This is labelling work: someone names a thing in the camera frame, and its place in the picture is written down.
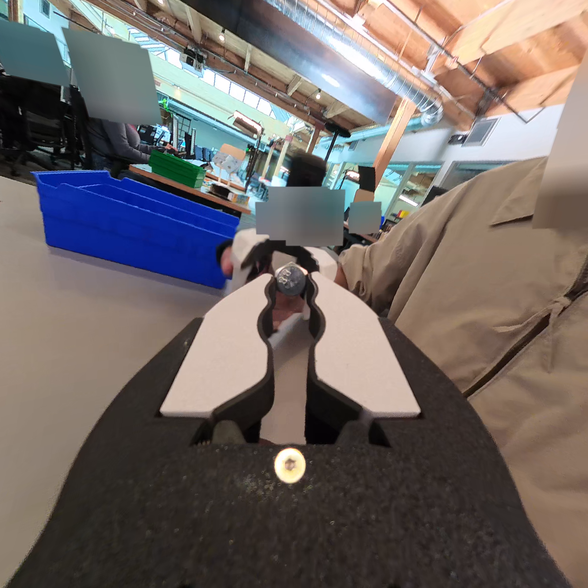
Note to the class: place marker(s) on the black office chair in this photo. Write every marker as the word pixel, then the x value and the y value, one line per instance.
pixel 32 119

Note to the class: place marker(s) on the black floor lamp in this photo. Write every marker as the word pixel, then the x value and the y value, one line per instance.
pixel 337 128

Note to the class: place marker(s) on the colourful cardboard box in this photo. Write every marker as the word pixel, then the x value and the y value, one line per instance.
pixel 229 195

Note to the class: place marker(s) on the stack of green bins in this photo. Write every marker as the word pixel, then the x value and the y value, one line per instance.
pixel 177 169

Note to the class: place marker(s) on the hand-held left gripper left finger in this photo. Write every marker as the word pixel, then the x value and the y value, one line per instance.
pixel 216 358

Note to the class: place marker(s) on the black flag panel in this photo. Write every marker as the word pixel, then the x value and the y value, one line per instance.
pixel 367 178

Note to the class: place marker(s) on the blue plastic bin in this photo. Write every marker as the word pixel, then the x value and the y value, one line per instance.
pixel 138 229

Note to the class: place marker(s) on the person's right hand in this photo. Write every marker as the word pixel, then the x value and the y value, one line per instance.
pixel 226 264

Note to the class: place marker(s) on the wooden table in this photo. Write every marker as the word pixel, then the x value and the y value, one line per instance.
pixel 193 190

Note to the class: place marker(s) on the silver ventilation duct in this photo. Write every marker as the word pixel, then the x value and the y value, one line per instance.
pixel 358 55

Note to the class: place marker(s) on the light panel on stand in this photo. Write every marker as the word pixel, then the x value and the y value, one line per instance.
pixel 248 123

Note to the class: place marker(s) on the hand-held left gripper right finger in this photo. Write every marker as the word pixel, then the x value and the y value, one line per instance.
pixel 363 358

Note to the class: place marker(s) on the wooden board document stand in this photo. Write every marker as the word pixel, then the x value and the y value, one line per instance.
pixel 364 196

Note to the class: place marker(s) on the wall vent grille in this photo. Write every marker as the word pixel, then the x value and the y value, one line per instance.
pixel 480 132

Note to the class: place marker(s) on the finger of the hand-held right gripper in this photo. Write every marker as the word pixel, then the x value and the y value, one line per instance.
pixel 327 262
pixel 241 250

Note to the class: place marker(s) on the white tagged cube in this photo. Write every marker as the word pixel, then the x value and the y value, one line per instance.
pixel 225 163

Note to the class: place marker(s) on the steel hex bolt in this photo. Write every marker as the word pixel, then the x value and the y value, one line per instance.
pixel 291 279

